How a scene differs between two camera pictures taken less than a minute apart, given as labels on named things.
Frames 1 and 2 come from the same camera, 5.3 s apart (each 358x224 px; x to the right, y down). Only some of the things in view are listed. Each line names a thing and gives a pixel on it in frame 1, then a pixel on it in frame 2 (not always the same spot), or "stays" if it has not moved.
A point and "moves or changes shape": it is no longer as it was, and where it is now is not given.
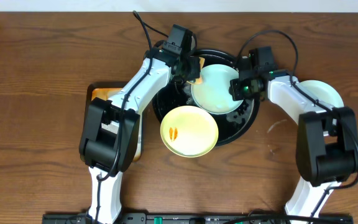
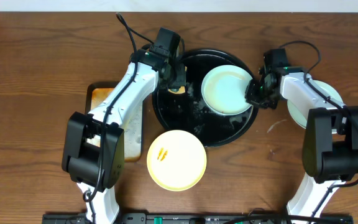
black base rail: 196,218 stays
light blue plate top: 212,94 moves or changes shape
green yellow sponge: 198,80 → 181,90
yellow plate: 189,131 → 176,160
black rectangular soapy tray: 102,90 stays
